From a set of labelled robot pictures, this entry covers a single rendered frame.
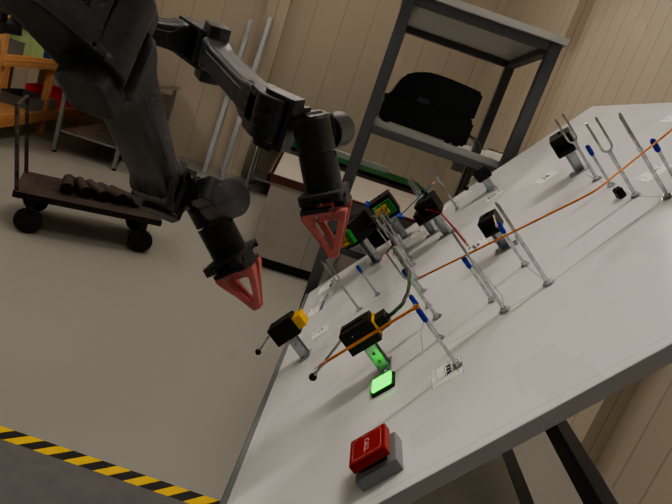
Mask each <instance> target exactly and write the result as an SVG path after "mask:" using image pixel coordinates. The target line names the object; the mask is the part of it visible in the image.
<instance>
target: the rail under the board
mask: <svg viewBox="0 0 672 504"><path fill-rule="evenodd" d="M308 295H309V294H307V293H306V294H305V297H304V299H303V302H302V304H301V307H300V309H302V310H303V308H304V306H305V303H306V301H307V298H308ZM300 309H299V310H300ZM289 344H290V343H289V342H286V343H285V345H284V348H283V350H282V353H281V355H280V358H279V360H278V362H277V365H276V367H275V370H274V372H273V375H272V377H271V380H270V382H269V384H268V387H267V389H266V392H265V394H264V397H263V399H262V401H261V404H260V406H259V409H258V411H257V414H256V416H255V418H254V421H253V423H252V426H251V428H250V431H249V433H248V435H247V438H246V440H245V443H244V445H243V448H242V450H241V452H240V455H239V457H238V460H237V462H236V465H235V467H234V469H233V472H232V474H231V477H230V479H229V482H228V484H227V486H226V489H225V491H224V494H223V496H222V499H221V501H220V503H219V504H227V502H228V499H229V497H230V494H231V492H232V489H233V487H234V484H235V481H236V479H237V476H238V474H239V471H240V469H241V466H242V464H243V461H244V459H245V456H246V453H247V451H248V448H249V446H250V443H251V441H252V438H253V436H254V433H255V430H256V428H257V425H258V423H259V420H260V418H261V415H262V413H263V410H264V408H265V405H266V402H267V400H268V397H269V395H270V392H271V390H272V387H273V385H274V382H275V380H276V377H277V374H278V372H279V369H280V367H281V364H282V362H283V359H284V357H285V354H286V352H287V349H288V346H289Z"/></svg>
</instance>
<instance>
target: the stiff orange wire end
mask: <svg viewBox="0 0 672 504"><path fill-rule="evenodd" d="M419 306H420V305H419V304H416V307H415V306H412V307H411V309H409V310H407V311H406V312H404V313H403V314H401V315H399V316H398V317H396V318H394V319H393V320H391V321H389V322H388V323H386V324H384V325H383V326H381V327H380V328H378V329H376V330H375V331H373V332H371V333H370V334H368V335H366V336H365V337H363V338H361V339H360V340H358V341H357V342H355V343H353V344H352V345H350V346H348V347H347V348H345V349H343V350H342V351H340V352H339V353H337V354H335V355H334V356H332V357H330V358H329V359H327V360H324V361H323V362H321V363H320V364H319V365H318V366H317V367H315V368H314V369H317V368H318V367H322V366H324V365H325V364H327V363H328V362H329V361H331V360H333V359H334V358H336V357H338V356H339V355H341V354H343V353H344V352H346V351H347V350H349V349H351V348H352V347H354V346H356V345H357V344H359V343H361V342H362V341H364V340H366V339H367V338H369V337H371V336H372V335H374V334H375V333H377V332H379V331H380V330H382V329H384V328H385V327H387V326H389V325H390V324H392V323H394V322H395V321H397V320H399V319H400V318H402V317H403V316H405V315H407V314H408V313H410V312H412V311H414V310H416V309H418V308H419Z"/></svg>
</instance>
